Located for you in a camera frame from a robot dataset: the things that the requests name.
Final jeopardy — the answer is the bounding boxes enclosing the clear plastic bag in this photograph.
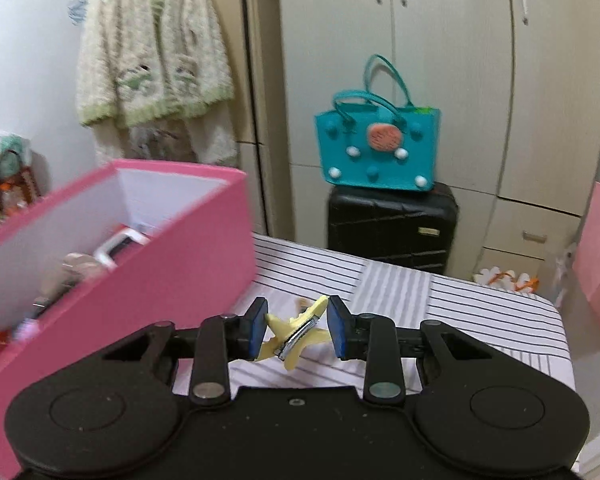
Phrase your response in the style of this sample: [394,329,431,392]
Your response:
[552,242,579,309]

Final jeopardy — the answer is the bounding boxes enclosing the white black pocket router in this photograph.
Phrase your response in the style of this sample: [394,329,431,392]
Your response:
[94,227,149,267]

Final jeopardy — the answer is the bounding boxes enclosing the cream green knitted cardigan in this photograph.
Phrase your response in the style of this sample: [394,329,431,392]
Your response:
[75,0,236,167]

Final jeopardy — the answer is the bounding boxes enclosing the cluttered wooden side table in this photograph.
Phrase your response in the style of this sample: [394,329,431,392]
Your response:
[0,132,44,234]

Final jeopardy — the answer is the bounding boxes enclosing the pale green white bundle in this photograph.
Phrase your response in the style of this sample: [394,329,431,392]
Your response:
[0,132,33,171]

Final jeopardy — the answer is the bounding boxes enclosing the pale yellow starfish hair clip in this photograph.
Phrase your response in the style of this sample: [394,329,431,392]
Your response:
[252,295,331,372]

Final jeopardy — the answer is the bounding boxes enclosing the grey beige wardrobe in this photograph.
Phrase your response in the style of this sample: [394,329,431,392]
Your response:
[252,0,600,281]

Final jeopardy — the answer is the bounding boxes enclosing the pink cardboard box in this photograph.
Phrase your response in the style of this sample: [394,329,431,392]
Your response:
[0,158,255,480]

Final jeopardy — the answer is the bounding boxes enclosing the black suitcase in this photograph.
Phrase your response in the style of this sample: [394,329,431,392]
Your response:
[327,182,459,277]

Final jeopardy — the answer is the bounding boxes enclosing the white and orange object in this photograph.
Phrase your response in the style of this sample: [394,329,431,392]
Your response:
[472,266,540,292]

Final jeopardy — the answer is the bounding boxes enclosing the black clothes rack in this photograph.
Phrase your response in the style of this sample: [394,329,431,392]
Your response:
[237,0,261,232]

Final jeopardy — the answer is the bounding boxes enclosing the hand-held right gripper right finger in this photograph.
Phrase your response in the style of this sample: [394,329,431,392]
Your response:
[327,295,501,406]

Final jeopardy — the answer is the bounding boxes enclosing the striped tablecloth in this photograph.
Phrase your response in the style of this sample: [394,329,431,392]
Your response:
[172,232,579,397]

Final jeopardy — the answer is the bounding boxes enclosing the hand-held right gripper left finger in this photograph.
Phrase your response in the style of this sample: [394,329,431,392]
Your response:
[102,297,270,406]

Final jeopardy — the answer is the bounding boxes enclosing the blue wire hangers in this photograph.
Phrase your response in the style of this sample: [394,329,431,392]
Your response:
[67,0,89,27]

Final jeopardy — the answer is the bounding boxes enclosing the teal felt handbag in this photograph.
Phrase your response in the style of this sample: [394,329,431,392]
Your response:
[314,54,442,192]

